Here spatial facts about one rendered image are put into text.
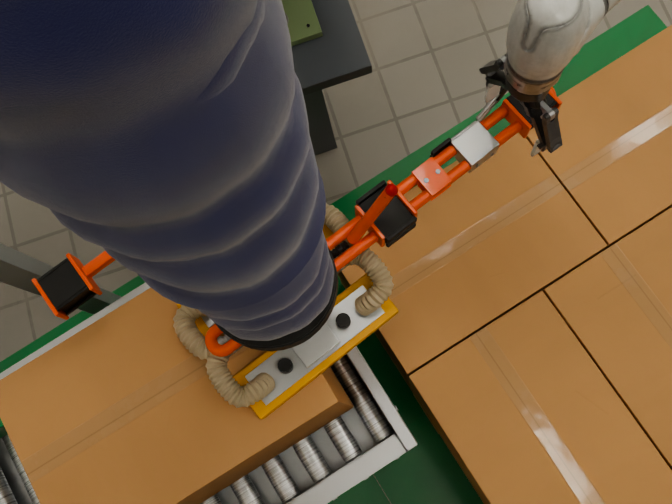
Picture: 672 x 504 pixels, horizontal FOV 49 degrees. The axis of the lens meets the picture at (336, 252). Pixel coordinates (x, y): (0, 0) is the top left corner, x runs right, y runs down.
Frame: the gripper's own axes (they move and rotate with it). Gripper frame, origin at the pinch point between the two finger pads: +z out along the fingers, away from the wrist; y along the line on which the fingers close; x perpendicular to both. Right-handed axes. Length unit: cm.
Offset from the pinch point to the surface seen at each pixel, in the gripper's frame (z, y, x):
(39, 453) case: 13, -4, -111
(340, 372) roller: 53, 13, -55
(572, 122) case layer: 54, -5, 31
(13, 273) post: 29, -48, -103
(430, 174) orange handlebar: 0.6, -1.3, -18.5
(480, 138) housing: 1.1, -1.5, -6.7
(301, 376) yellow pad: 10, 14, -60
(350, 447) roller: 53, 29, -64
